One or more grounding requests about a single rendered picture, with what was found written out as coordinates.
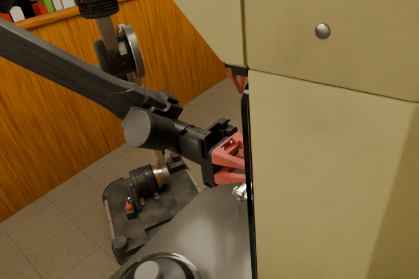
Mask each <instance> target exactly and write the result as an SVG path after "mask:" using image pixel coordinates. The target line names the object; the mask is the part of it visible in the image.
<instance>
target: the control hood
mask: <svg viewBox="0 0 419 279"><path fill-rule="evenodd" d="M173 1H174V2H175V4H176V5H177V6H178V7H179V8H180V10H181V11H182V13H183V14H184V15H185V16H186V17H187V19H188V20H189V21H190V22H191V23H192V25H193V26H194V27H195V29H196V30H197V31H198V32H199V33H200V35H201V36H202V38H204V40H205V41H206V42H207V44H208V45H209V46H210V47H211V48H212V50H213V51H214V52H215V54H216V55H217V56H218V57H219V59H220V60H221V61H222V62H225V63H226V64H228V65H234V66H238V67H244V68H247V67H248V44H247V30H246V3H245V0H173Z"/></svg>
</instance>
